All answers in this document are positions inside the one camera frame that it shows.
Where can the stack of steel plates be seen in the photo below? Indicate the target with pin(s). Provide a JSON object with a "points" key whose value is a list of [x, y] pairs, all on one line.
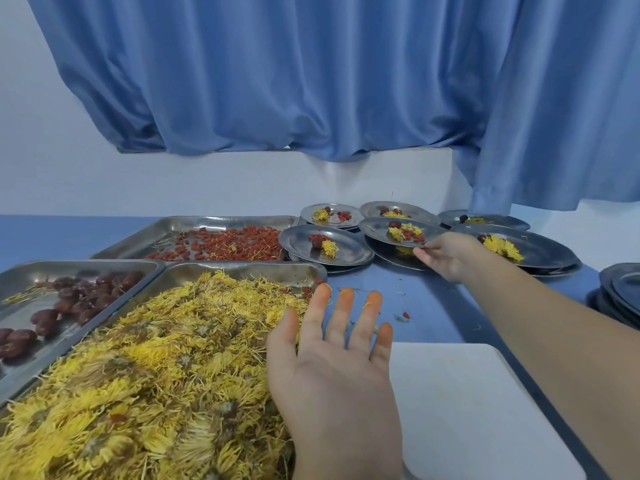
{"points": [[620, 289]]}

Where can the round steel plate red label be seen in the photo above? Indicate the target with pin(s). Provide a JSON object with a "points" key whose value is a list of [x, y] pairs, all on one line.
{"points": [[306, 218]]}

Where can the narrow blue curtain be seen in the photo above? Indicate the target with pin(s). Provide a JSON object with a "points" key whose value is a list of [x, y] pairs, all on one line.
{"points": [[565, 104]]}

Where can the pile of yellow chrysanthemums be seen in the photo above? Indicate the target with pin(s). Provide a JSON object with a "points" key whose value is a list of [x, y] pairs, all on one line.
{"points": [[150, 374]]}

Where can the blue tablecloth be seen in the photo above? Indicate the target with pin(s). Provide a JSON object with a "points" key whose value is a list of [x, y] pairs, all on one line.
{"points": [[50, 234]]}

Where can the person's right forearm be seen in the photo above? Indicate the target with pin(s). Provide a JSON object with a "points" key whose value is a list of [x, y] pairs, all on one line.
{"points": [[565, 354]]}

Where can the wide blue curtain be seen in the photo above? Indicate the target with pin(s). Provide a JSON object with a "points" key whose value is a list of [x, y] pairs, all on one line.
{"points": [[275, 69]]}

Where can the person's right hand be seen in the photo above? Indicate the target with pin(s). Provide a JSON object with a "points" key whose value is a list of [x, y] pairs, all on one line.
{"points": [[452, 254]]}

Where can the rectangular steel tray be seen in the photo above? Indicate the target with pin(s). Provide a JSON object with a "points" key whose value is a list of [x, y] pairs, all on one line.
{"points": [[25, 274], [130, 244], [280, 269]]}

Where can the person's left hand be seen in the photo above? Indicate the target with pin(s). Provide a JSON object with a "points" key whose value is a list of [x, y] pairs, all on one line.
{"points": [[335, 394]]}

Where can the white digital kitchen scale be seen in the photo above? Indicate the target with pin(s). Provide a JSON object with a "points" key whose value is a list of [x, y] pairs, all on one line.
{"points": [[475, 419]]}

